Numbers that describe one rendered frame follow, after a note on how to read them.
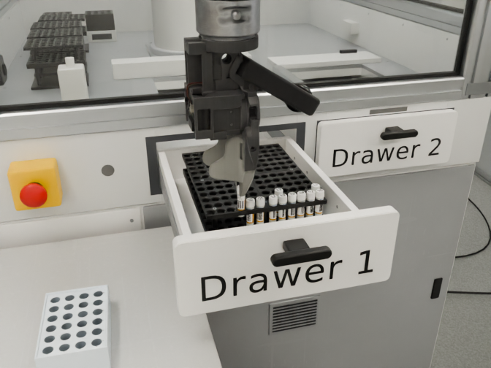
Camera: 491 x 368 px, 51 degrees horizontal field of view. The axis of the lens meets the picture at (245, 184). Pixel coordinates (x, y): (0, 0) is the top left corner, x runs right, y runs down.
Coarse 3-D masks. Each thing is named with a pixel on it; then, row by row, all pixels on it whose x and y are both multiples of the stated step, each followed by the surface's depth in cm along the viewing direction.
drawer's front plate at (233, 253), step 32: (256, 224) 62; (288, 224) 62; (320, 224) 63; (352, 224) 64; (384, 224) 65; (192, 256) 60; (224, 256) 61; (256, 256) 62; (352, 256) 66; (384, 256) 68; (192, 288) 62; (256, 288) 65; (288, 288) 66; (320, 288) 67
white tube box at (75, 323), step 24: (96, 288) 72; (48, 312) 68; (72, 312) 68; (96, 312) 69; (48, 336) 64; (72, 336) 64; (96, 336) 64; (48, 360) 61; (72, 360) 62; (96, 360) 62
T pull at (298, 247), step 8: (288, 240) 62; (296, 240) 62; (304, 240) 62; (288, 248) 61; (296, 248) 61; (304, 248) 61; (312, 248) 60; (320, 248) 60; (328, 248) 60; (272, 256) 59; (280, 256) 59; (288, 256) 59; (296, 256) 59; (304, 256) 60; (312, 256) 60; (320, 256) 60; (328, 256) 61; (280, 264) 59; (288, 264) 59
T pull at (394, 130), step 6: (396, 126) 97; (384, 132) 94; (390, 132) 94; (396, 132) 94; (402, 132) 94; (408, 132) 95; (414, 132) 95; (384, 138) 94; (390, 138) 94; (396, 138) 95; (402, 138) 95
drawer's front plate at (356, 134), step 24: (336, 120) 95; (360, 120) 95; (384, 120) 96; (408, 120) 98; (432, 120) 99; (456, 120) 101; (336, 144) 96; (360, 144) 97; (384, 144) 99; (408, 144) 100; (432, 144) 102; (336, 168) 98; (360, 168) 100; (384, 168) 101
